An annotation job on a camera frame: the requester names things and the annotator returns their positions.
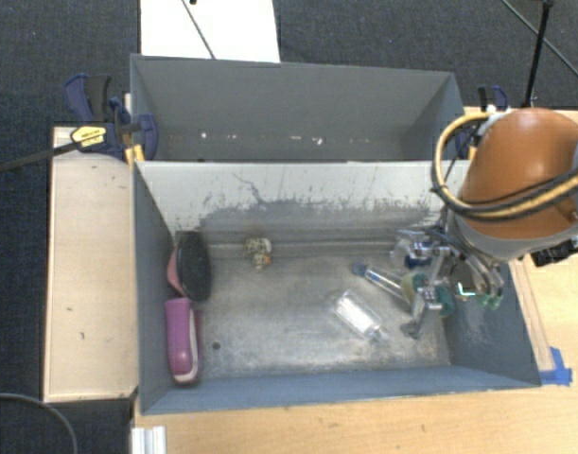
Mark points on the purple hairbrush with black bristles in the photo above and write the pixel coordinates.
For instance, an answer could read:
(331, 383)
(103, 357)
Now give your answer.
(184, 334)

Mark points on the clear tube with blue cap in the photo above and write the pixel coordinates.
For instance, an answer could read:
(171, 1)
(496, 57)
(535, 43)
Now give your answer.
(376, 277)

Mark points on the black cylinder on white bracket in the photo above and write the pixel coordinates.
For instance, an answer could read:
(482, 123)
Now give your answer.
(551, 255)

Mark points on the clear plastic bottle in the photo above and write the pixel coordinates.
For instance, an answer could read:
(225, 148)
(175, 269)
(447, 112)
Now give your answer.
(357, 315)

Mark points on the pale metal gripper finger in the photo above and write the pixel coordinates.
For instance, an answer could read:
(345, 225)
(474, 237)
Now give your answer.
(430, 299)
(418, 248)

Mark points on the pale wood flat board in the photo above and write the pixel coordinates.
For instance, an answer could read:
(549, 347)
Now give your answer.
(90, 277)

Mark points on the spotted toy animal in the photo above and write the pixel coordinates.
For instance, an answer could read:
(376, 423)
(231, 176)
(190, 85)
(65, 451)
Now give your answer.
(257, 251)

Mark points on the grey metal bin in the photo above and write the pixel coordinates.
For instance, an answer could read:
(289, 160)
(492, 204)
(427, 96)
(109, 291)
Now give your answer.
(279, 310)

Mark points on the teal and pale round spool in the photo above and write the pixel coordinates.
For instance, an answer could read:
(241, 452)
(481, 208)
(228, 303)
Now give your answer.
(445, 303)

